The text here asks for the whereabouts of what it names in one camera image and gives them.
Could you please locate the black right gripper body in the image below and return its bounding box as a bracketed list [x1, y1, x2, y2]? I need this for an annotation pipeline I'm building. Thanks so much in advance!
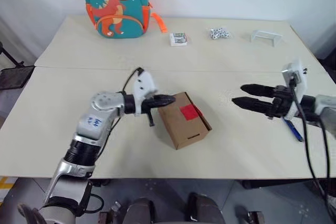
[266, 84, 296, 120]

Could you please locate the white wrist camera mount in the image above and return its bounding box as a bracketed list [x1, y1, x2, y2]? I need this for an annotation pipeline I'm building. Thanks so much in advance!
[281, 56, 308, 120]
[131, 71, 160, 117]

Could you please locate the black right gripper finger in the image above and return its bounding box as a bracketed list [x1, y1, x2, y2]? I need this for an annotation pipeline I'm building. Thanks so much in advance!
[240, 83, 276, 98]
[232, 97, 275, 116]

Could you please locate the brown cardboard box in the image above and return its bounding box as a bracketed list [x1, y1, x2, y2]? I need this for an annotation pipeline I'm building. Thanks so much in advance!
[157, 91, 213, 151]

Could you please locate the dark metal bracket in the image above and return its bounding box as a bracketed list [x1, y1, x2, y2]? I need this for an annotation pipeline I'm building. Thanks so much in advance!
[246, 210, 266, 224]
[98, 201, 123, 224]

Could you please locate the white toy goal frame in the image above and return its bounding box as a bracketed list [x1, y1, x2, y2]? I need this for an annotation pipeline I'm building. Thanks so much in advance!
[249, 29, 284, 48]

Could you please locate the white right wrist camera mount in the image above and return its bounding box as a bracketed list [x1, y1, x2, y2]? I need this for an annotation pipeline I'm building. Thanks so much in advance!
[281, 56, 308, 120]

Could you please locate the dark rounded shape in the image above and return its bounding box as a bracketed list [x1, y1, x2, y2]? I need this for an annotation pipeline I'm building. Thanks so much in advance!
[123, 197, 155, 224]
[187, 192, 224, 224]

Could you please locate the black table frame bar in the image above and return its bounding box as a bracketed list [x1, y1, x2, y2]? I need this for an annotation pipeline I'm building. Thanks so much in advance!
[88, 178, 320, 190]

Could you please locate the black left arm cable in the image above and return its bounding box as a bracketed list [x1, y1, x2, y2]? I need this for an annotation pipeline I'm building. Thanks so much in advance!
[99, 67, 144, 154]

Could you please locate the teal dinosaur backpack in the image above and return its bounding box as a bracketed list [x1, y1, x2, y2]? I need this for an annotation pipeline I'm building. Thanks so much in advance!
[83, 0, 169, 40]

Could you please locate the cluster of white dice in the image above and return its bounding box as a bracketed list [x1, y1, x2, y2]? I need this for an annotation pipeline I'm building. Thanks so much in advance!
[209, 27, 232, 40]

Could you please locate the blue pen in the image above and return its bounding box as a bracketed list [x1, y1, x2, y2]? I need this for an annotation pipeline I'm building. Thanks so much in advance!
[283, 118, 305, 143]

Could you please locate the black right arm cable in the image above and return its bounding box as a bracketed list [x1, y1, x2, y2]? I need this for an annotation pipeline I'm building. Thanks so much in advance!
[288, 76, 336, 217]

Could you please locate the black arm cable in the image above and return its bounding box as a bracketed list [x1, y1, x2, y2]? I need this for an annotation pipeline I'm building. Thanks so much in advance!
[288, 76, 336, 217]
[99, 67, 144, 154]

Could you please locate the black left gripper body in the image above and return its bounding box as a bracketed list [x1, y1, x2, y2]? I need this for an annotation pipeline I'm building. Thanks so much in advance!
[140, 95, 160, 127]

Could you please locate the black metal stand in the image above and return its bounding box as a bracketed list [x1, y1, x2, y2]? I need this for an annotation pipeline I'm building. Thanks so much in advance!
[0, 41, 36, 91]

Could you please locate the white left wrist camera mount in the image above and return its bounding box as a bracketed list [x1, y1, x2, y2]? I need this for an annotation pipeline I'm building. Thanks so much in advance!
[131, 71, 160, 117]

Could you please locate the small white toy packet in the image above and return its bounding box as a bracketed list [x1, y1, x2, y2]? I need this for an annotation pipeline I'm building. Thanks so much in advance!
[169, 31, 189, 48]

